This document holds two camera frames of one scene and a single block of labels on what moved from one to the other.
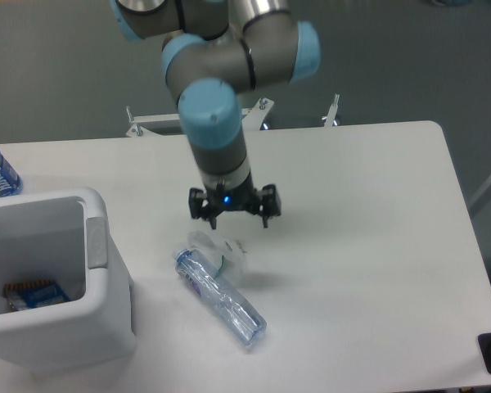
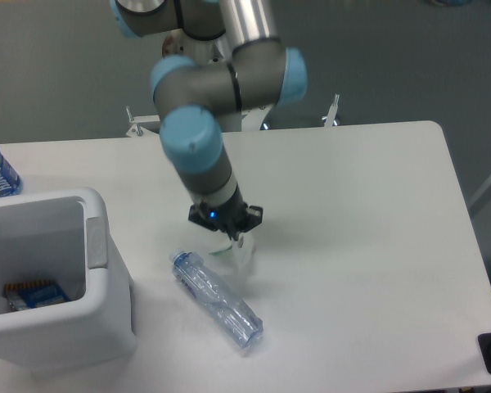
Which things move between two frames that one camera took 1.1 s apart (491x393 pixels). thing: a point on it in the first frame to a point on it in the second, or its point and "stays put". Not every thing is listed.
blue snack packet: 33,294 stays put
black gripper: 245,197 to 234,217
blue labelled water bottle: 0,179 stays put
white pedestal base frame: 254,119 stays put
